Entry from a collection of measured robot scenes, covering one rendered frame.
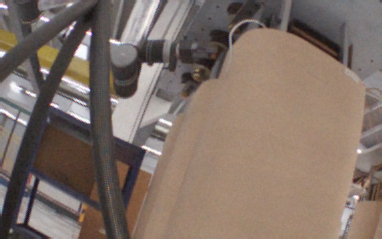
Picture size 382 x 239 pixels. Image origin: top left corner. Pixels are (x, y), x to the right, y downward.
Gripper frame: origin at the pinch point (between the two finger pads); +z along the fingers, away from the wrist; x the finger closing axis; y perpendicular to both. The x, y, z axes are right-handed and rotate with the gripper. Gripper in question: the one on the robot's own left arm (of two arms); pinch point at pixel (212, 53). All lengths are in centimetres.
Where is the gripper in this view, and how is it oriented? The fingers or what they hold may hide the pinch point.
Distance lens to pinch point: 173.4
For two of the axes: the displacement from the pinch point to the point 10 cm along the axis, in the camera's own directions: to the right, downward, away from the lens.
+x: 0.8, 3.6, 9.3
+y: 1.1, -9.3, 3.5
